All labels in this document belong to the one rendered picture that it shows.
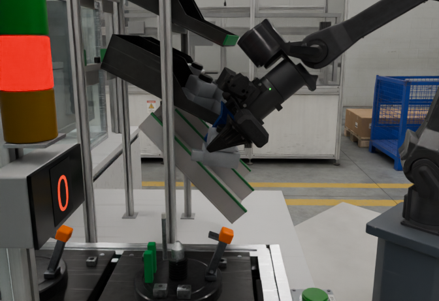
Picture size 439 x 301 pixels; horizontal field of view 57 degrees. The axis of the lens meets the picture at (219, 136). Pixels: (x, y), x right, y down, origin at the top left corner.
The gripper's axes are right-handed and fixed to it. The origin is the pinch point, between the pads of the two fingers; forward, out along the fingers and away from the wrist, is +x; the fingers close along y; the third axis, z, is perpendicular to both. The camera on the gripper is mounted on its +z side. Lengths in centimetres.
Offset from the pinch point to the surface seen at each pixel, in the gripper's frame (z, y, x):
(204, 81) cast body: 6.1, -12.8, -2.8
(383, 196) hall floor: -234, -242, -38
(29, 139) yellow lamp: 22.5, 29.6, 9.9
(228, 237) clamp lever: -8.3, 15.0, 8.0
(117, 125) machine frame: -12, -154, 60
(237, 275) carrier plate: -17.3, 11.8, 12.8
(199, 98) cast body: 4.3, -12.3, 0.1
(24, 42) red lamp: 28.9, 28.3, 3.8
